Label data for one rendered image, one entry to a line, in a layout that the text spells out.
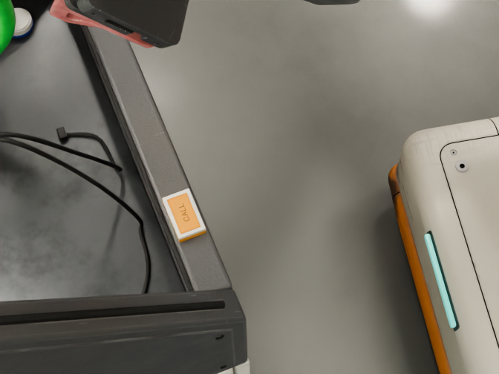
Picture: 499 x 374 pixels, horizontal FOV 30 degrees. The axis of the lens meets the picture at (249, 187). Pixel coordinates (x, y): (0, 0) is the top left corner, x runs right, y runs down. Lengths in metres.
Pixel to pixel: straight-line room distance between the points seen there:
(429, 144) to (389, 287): 0.34
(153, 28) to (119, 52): 0.53
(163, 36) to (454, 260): 1.22
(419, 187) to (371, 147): 0.34
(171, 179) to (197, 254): 0.09
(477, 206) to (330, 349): 0.43
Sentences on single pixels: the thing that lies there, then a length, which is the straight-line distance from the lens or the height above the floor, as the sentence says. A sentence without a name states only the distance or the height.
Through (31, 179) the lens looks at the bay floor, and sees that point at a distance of 1.16.
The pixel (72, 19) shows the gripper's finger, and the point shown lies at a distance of 0.62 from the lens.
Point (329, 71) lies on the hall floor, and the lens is 2.19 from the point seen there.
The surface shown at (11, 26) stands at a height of 1.25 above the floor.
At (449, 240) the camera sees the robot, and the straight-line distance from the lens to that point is 1.73.
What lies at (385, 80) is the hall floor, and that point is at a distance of 2.19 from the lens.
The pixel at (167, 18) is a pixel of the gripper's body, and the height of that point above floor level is 1.39.
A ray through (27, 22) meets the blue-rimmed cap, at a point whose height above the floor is 0.85.
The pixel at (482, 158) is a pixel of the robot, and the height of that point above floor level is 0.28.
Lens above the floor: 1.84
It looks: 64 degrees down
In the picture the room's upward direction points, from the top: 1 degrees counter-clockwise
